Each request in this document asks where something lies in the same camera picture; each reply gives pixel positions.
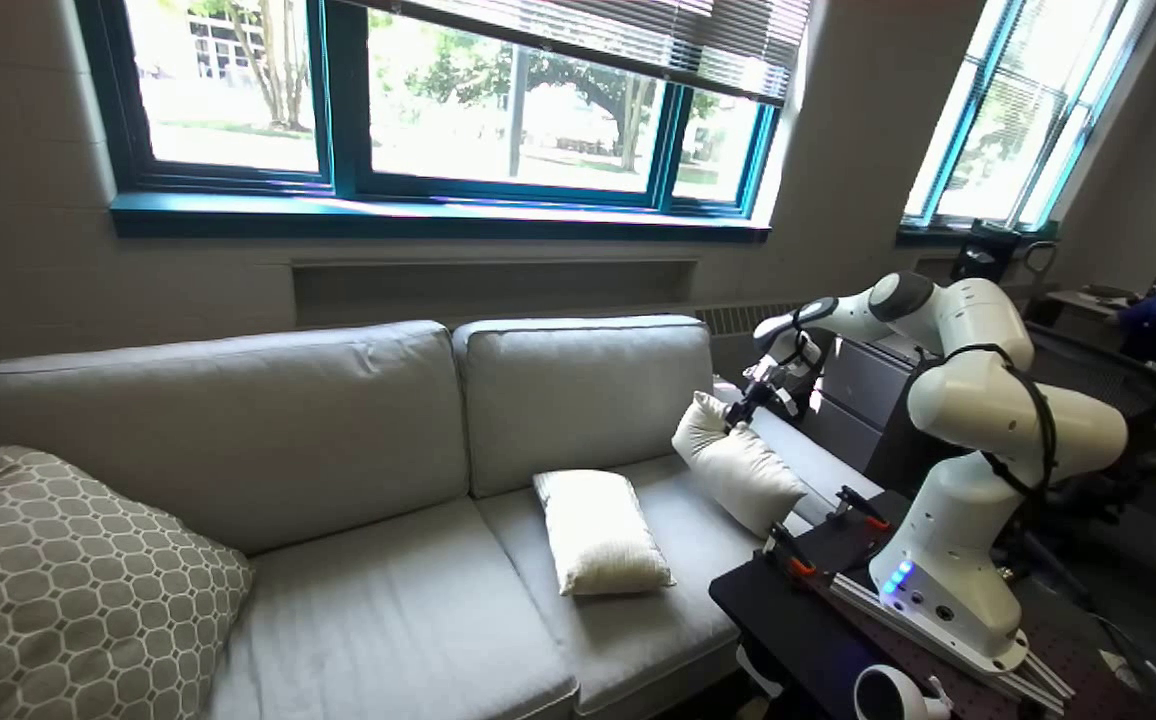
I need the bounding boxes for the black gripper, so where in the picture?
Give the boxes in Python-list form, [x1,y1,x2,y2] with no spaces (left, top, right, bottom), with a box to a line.
[723,347,809,431]

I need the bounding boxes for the beige lattice patterned pillow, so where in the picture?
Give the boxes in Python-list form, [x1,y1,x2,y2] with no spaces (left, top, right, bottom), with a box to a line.
[0,440,255,720]

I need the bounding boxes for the plain cream pillow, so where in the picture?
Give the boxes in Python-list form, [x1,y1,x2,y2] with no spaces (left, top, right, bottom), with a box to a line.
[526,464,676,601]
[668,388,809,541]

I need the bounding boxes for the grey fabric sofa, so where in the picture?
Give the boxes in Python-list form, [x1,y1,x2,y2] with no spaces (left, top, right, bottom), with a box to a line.
[0,311,887,720]

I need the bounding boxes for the red black clamp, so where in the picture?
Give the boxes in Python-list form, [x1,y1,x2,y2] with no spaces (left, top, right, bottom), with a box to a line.
[763,523,829,586]
[832,479,892,538]

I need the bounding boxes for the black monitor device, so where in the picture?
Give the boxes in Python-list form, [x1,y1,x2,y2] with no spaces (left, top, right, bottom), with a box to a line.
[951,237,1051,303]

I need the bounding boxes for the black office chair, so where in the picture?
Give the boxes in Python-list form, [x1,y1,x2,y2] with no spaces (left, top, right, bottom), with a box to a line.
[1028,316,1156,538]

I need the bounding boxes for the silver robot mounting plate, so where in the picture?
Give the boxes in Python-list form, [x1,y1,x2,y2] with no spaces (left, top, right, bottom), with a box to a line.
[823,567,1078,713]

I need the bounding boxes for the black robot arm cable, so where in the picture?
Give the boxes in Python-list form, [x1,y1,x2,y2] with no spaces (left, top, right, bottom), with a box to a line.
[910,335,1067,538]

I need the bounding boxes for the black robot table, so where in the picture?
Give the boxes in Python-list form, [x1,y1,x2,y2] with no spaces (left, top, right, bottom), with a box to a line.
[707,492,1100,720]

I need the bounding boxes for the black drawer cabinet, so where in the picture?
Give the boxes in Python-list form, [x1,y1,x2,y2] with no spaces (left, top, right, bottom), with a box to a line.
[809,333,930,496]

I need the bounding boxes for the white VR controller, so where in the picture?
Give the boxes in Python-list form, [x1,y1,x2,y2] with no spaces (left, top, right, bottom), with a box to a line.
[847,662,954,720]

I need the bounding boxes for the dark window blinds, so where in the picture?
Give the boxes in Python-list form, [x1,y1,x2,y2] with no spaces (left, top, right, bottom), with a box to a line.
[331,0,820,105]

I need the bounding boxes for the narrow teal framed window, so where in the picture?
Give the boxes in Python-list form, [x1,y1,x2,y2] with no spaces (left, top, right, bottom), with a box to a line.
[897,0,1156,243]

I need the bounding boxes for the wide teal framed window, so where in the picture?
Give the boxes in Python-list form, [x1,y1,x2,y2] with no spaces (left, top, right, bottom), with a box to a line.
[71,0,791,243]

